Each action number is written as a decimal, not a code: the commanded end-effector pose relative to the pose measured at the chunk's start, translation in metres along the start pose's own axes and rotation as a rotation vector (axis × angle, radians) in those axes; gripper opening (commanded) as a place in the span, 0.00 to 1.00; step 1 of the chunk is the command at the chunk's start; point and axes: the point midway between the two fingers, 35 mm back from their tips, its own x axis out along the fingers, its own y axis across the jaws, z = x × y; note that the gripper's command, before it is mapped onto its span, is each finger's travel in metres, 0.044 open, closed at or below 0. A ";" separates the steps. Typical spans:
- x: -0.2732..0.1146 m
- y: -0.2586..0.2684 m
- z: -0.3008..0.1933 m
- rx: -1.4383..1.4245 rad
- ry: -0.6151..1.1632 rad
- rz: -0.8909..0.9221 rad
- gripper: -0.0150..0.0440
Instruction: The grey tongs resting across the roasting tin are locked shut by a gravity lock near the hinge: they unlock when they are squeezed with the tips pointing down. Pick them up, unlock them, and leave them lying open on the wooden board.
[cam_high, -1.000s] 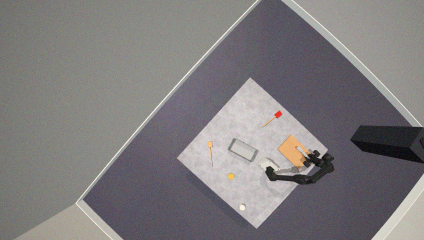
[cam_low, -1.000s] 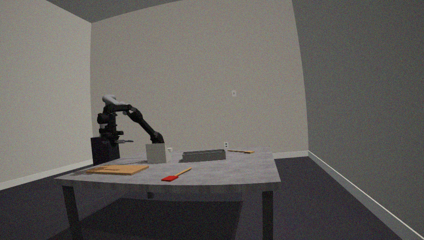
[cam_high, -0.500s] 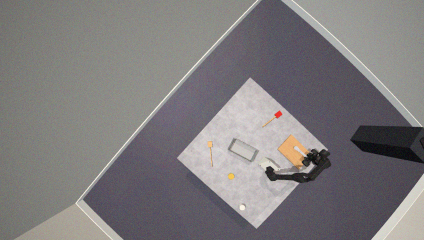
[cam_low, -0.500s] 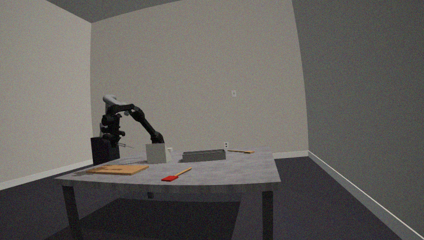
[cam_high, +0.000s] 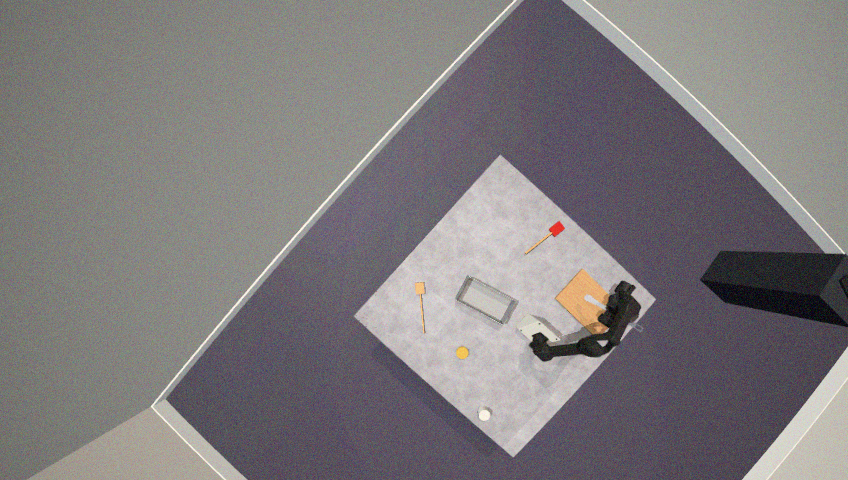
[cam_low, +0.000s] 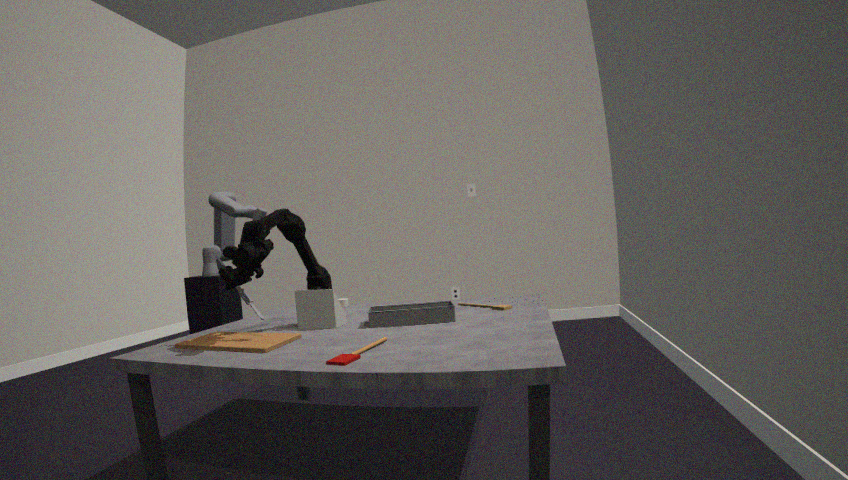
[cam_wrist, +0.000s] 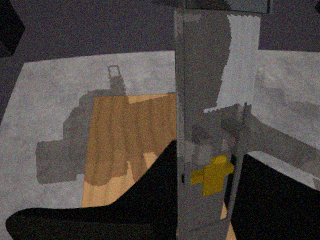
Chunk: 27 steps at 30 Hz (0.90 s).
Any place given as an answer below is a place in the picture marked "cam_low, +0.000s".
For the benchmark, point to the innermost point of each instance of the wooden board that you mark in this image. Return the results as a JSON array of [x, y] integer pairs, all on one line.
[[239, 342]]

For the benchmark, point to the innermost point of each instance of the red spatula with wooden handle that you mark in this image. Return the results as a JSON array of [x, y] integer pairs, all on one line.
[[345, 359]]

